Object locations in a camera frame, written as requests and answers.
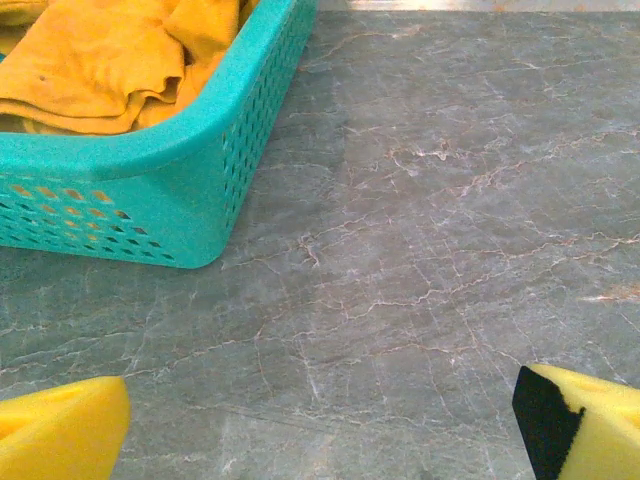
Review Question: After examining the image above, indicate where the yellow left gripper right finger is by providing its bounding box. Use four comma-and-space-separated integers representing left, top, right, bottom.
512, 363, 640, 480

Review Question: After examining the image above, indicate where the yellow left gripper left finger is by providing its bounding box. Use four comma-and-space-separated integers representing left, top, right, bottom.
0, 375, 132, 480

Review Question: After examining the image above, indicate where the yellow t-shirt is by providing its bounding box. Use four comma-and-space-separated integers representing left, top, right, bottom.
0, 0, 261, 136

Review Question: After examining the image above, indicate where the teal plastic basket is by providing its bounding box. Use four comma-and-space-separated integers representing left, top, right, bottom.
0, 0, 321, 270

